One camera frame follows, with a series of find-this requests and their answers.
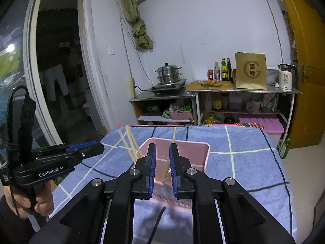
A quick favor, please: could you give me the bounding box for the yellow oil jug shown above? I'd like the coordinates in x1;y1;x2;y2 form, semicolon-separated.
203;112;220;125

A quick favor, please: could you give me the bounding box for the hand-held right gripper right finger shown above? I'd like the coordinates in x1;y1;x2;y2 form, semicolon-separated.
169;143;296;244

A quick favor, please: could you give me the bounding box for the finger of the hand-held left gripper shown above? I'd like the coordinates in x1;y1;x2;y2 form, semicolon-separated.
68;142;105;162
32;140;99;156

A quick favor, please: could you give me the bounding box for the white electric kettle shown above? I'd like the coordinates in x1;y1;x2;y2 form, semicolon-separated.
277;63;298;92

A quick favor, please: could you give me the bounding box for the person's left hand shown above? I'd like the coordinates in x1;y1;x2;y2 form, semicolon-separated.
15;178;55;216

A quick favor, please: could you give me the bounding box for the steel steamer pot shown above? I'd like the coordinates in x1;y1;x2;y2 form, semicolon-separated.
155;62;183;85

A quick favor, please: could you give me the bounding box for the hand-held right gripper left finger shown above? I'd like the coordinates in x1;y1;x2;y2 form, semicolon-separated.
29;143;156;244

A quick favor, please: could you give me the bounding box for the long steel shelf table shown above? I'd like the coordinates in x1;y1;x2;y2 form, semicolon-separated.
185;85;303;148

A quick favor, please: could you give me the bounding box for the gold paper bag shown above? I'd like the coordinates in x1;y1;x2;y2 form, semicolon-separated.
235;52;268;90

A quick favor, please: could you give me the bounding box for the yellow wooden door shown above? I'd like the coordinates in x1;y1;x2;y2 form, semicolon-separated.
273;0;325;149

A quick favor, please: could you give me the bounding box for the yellow oil bottle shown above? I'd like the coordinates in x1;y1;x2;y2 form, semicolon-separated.
212;93;222;111

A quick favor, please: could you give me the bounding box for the striped colourful mat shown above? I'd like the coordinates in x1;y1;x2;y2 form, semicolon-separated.
117;123;264;130

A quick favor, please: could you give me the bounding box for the yellow label sauce bottle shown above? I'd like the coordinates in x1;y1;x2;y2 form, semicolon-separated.
220;58;228;82

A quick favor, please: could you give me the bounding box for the dark sauce bottle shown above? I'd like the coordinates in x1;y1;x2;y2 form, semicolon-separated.
226;58;233;82

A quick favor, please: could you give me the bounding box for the pink plastic utensil basket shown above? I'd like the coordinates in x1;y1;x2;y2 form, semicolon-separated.
137;137;211;214

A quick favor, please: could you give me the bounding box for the small steel shelf table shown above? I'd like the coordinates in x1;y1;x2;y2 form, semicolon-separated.
129;91;197;126

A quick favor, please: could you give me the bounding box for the pink vegetable basket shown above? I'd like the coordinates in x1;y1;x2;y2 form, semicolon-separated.
169;109;192;121

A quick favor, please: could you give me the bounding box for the green plastic bottle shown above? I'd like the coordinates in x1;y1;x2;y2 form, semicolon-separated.
279;138;291;159

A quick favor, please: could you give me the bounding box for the person's left forearm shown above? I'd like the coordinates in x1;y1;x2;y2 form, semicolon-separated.
0;194;38;244

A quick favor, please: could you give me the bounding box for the blue checked tablecloth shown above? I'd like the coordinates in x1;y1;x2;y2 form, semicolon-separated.
48;125;297;244

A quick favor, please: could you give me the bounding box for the induction cooker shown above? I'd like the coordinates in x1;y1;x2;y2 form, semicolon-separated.
149;79;188;96

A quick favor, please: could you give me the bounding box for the green knotted curtain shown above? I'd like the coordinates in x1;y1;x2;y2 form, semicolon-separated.
119;0;153;49

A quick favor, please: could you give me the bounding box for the pink storage box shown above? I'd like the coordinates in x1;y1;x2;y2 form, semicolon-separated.
238;117;285;135

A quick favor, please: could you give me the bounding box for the white sliding door frame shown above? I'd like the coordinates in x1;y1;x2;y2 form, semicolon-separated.
23;0;112;145

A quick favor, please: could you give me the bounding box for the wooden cutting board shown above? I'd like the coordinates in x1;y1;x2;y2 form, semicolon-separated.
185;81;234;90

